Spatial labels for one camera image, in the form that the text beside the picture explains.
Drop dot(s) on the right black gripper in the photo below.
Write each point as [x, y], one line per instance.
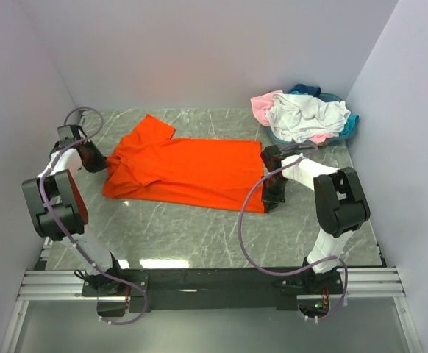
[270, 201]

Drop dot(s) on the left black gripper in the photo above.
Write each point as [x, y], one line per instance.
[100, 162]

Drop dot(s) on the orange t shirt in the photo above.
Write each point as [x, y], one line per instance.
[150, 163]

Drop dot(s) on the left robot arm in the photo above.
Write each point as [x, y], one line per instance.
[58, 212]

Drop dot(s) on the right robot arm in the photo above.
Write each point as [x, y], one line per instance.
[340, 203]

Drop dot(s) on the pink t shirt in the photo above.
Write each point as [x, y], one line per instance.
[261, 103]

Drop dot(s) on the dark blue t shirt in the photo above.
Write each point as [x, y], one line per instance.
[302, 89]

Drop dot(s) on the teal t shirt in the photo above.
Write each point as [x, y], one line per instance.
[350, 127]

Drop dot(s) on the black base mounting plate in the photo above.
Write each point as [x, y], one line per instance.
[205, 289]

